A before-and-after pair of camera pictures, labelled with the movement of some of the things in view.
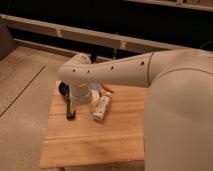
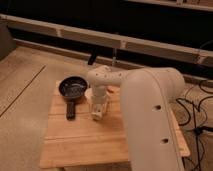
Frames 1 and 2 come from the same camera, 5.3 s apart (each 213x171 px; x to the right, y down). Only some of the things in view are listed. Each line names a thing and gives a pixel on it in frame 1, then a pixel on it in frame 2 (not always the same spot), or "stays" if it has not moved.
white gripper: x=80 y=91 -> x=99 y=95
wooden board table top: x=119 y=137 stays
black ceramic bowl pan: x=65 y=89 stays
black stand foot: x=92 y=57 stays
